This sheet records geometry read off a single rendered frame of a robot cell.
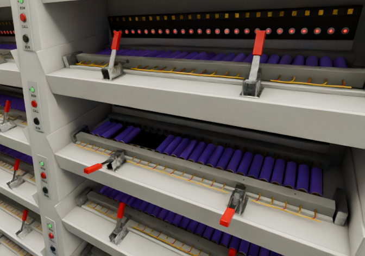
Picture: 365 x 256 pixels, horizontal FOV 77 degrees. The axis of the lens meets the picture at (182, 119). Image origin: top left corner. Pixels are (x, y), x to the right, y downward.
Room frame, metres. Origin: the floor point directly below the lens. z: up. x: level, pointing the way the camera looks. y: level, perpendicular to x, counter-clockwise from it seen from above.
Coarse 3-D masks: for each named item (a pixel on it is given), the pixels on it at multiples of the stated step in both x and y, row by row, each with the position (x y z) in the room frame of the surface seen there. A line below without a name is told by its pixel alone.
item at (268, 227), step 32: (64, 128) 0.54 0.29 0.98; (224, 128) 0.50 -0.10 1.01; (64, 160) 0.50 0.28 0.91; (96, 160) 0.47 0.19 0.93; (128, 160) 0.46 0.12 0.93; (352, 160) 0.35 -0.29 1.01; (128, 192) 0.42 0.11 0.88; (160, 192) 0.37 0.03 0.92; (192, 192) 0.36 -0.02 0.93; (224, 192) 0.36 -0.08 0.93; (352, 192) 0.30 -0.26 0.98; (256, 224) 0.30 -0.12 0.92; (288, 224) 0.29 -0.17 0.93; (320, 224) 0.29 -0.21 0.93; (352, 224) 0.27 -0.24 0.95
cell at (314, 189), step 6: (312, 168) 0.38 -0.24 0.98; (318, 168) 0.38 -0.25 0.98; (312, 174) 0.37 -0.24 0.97; (318, 174) 0.36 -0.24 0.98; (312, 180) 0.35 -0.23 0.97; (318, 180) 0.35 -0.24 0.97; (312, 186) 0.34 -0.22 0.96; (318, 186) 0.34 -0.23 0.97; (312, 192) 0.33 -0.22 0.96; (318, 192) 0.33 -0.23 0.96
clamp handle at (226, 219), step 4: (236, 196) 0.32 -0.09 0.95; (232, 200) 0.32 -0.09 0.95; (236, 200) 0.32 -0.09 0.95; (232, 204) 0.30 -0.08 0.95; (236, 204) 0.31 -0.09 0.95; (228, 208) 0.29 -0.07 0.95; (232, 208) 0.29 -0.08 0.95; (224, 212) 0.28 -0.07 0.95; (228, 212) 0.28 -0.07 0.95; (232, 212) 0.28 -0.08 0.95; (224, 216) 0.27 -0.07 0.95; (228, 216) 0.27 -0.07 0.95; (232, 216) 0.28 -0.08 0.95; (220, 220) 0.26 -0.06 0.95; (224, 220) 0.26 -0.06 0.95; (228, 220) 0.26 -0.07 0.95; (224, 224) 0.26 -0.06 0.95; (228, 224) 0.26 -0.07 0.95
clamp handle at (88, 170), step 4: (112, 156) 0.44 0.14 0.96; (108, 160) 0.43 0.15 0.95; (112, 160) 0.44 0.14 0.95; (96, 164) 0.41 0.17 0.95; (100, 164) 0.41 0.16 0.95; (104, 164) 0.42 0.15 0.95; (84, 168) 0.38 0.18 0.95; (88, 168) 0.39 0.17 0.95; (92, 168) 0.39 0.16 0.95; (96, 168) 0.40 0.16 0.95; (84, 172) 0.38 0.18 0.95; (88, 172) 0.38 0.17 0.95
